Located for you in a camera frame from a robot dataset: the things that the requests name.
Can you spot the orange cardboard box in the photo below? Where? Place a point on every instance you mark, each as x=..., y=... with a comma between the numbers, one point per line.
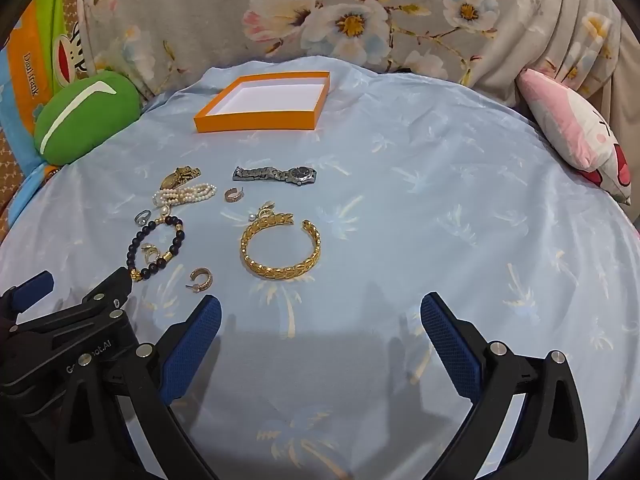
x=255, y=122

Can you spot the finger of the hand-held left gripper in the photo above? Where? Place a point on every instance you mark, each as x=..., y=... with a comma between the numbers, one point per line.
x=32, y=287
x=112, y=285

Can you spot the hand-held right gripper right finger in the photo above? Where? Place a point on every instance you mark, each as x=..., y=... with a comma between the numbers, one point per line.
x=450, y=345

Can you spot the colourful cartoon printed blanket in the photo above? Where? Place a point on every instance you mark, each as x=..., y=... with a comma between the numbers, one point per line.
x=30, y=60

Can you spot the light blue palm print sheet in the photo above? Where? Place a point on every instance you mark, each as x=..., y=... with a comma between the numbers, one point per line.
x=425, y=185

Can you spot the pink cartoon pillow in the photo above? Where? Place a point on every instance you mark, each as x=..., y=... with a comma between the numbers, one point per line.
x=570, y=120

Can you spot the green plush pillow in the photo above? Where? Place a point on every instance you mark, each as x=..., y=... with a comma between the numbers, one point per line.
x=85, y=115

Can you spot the grey floral cloth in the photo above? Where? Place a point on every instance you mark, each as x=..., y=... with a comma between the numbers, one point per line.
x=200, y=10

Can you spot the pearl drop earring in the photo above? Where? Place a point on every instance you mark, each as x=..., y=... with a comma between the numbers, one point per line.
x=250, y=217

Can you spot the silver metal wristwatch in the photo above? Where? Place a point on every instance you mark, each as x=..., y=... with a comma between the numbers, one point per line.
x=300, y=174

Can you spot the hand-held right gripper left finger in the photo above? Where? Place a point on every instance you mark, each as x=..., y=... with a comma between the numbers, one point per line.
x=195, y=345

